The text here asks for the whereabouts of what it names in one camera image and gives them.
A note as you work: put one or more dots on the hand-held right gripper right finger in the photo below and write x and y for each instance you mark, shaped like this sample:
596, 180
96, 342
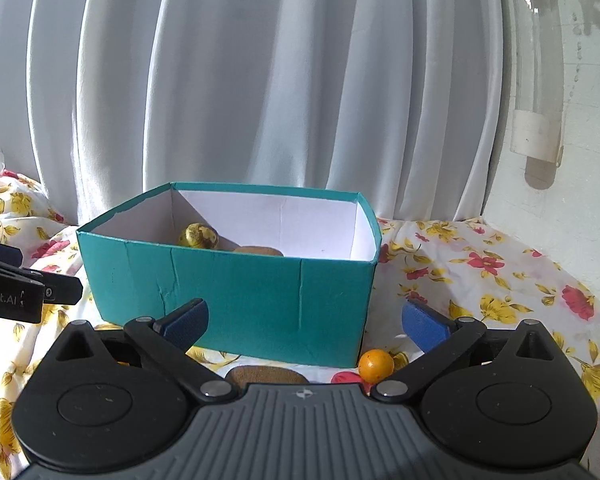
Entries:
425, 322

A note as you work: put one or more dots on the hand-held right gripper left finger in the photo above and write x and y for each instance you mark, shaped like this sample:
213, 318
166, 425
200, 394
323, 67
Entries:
185, 320

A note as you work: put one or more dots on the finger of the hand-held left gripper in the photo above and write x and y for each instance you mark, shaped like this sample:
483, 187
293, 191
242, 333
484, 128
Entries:
0, 252
62, 292

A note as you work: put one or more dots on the teal cardboard box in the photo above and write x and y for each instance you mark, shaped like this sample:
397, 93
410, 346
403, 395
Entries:
260, 305

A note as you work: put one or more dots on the small yellow pear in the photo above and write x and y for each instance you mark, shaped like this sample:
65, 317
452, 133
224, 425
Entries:
195, 236

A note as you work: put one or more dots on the light brown kiwi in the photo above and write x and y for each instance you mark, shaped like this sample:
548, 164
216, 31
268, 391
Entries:
257, 250

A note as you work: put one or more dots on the small orange round fruit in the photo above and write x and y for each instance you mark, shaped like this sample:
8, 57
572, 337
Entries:
375, 364

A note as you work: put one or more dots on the white floral cloth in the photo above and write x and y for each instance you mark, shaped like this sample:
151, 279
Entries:
480, 270

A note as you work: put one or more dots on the dark brown kiwi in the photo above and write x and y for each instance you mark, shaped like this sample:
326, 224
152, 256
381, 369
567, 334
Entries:
265, 376

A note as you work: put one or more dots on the white curtain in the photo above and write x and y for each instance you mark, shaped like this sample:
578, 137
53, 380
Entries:
280, 85

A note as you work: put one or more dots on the clear plastic tube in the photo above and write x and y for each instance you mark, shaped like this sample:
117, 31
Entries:
535, 60

